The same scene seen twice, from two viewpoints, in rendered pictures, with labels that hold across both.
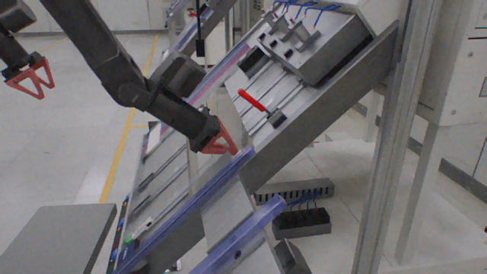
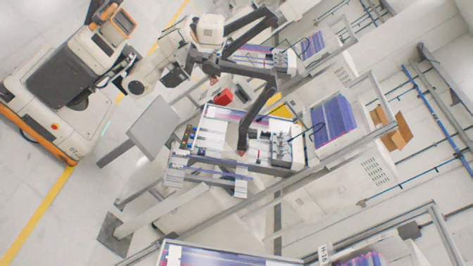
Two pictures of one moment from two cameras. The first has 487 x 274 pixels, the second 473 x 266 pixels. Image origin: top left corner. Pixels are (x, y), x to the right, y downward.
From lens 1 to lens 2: 218 cm
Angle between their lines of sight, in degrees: 13
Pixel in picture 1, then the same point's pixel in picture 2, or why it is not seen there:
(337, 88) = (274, 169)
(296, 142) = (256, 169)
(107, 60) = (247, 123)
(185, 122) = (242, 142)
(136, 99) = (242, 131)
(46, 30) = not seen: outside the picture
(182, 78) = (253, 136)
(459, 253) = (253, 233)
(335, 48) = (282, 162)
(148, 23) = not seen: outside the picture
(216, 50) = not seen: hidden behind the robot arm
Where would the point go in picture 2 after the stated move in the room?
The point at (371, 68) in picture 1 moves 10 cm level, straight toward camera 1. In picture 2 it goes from (283, 173) to (279, 176)
